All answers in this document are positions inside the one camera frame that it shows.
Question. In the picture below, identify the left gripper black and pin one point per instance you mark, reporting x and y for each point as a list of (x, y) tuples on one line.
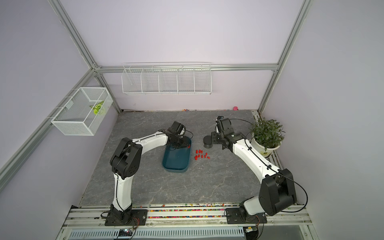
[(185, 143)]

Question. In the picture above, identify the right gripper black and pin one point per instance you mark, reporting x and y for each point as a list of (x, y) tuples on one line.
[(214, 137)]

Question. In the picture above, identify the teal plastic storage box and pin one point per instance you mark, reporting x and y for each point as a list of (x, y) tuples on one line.
[(176, 160)]

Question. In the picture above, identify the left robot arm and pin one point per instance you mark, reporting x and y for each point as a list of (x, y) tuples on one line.
[(126, 160)]

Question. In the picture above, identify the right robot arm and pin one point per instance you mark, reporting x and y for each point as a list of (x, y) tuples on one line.
[(277, 191)]

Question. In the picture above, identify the black cylindrical container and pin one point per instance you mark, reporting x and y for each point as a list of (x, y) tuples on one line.
[(207, 142)]

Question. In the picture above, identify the large potted green plant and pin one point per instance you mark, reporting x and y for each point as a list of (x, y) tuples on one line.
[(267, 136)]

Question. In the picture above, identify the green item in basket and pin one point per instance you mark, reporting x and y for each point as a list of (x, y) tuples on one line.
[(98, 109)]

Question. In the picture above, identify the white ventilation grille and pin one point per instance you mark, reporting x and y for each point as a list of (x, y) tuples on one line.
[(156, 233)]

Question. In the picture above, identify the white mesh basket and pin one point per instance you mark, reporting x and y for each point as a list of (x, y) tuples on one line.
[(76, 118)]

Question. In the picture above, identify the white wire wall shelf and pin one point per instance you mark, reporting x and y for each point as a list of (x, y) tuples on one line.
[(162, 78)]

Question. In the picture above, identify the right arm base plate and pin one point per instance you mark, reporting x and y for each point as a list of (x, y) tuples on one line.
[(240, 216)]

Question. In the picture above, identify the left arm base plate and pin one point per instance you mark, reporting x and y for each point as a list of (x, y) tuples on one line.
[(135, 217)]

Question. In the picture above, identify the aluminium rail base frame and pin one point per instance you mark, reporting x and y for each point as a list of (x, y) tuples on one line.
[(186, 215)]

